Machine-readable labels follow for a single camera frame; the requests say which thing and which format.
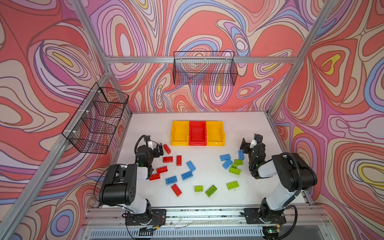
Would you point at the red lego brick lower left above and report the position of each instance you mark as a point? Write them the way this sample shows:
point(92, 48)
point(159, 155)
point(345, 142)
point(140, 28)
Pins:
point(155, 177)

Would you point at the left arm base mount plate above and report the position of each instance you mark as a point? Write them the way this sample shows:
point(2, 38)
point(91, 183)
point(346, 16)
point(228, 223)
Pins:
point(155, 218)

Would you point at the yellow plastic bin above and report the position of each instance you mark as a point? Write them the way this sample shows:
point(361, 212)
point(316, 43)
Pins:
point(215, 134)
point(180, 133)

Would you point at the black wire basket back wall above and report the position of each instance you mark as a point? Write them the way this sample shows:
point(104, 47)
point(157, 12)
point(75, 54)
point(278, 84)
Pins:
point(204, 68)

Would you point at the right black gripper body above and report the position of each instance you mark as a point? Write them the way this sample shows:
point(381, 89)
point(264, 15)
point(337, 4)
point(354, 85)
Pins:
point(249, 145)

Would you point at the black wire basket left wall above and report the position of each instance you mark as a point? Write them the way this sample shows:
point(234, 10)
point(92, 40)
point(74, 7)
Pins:
point(99, 116)

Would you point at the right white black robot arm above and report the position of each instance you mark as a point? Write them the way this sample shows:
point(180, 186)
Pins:
point(294, 173)

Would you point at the aluminium front rail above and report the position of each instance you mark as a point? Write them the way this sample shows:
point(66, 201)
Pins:
point(184, 217)

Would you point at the red plastic bin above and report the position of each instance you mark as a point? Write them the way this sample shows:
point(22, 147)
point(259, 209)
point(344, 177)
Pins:
point(197, 133)

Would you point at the red lego brick upright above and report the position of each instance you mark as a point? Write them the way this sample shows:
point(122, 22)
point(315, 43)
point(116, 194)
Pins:
point(179, 161)

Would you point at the right yellow plastic bin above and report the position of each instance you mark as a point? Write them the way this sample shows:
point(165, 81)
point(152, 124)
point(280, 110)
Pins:
point(215, 134)

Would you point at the red lego brick flat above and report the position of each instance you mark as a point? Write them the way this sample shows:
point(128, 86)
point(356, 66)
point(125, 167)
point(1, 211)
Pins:
point(168, 159)

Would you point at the small green lego front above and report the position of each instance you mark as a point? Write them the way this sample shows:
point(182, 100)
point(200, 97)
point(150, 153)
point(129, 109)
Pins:
point(198, 189)

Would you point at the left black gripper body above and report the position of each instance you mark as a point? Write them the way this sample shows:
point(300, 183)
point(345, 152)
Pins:
point(155, 149)

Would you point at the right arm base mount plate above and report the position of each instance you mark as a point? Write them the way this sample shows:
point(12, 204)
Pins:
point(262, 216)

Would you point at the left yellow plastic bin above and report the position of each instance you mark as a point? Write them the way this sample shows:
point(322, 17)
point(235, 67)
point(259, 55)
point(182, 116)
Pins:
point(180, 133)

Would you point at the red lego brick far left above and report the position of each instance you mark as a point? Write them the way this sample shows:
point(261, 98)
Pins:
point(167, 149)

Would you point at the black wire basket wall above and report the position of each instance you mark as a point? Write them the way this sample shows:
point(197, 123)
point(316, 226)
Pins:
point(204, 68)
point(99, 116)

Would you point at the red lego brick near front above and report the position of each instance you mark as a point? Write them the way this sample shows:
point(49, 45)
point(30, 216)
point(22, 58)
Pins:
point(176, 190)

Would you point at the blue lego brick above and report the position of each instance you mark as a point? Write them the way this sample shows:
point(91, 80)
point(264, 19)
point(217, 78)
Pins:
point(187, 175)
point(171, 180)
point(225, 157)
point(191, 166)
point(227, 164)
point(241, 155)

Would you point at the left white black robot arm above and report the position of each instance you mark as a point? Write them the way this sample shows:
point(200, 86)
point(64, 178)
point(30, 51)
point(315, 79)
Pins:
point(119, 187)

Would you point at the red lego brick on side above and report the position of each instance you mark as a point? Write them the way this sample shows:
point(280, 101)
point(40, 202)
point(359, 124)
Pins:
point(162, 170)

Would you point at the small green lego brick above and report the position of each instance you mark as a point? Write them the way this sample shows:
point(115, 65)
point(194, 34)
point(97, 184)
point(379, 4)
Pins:
point(239, 162)

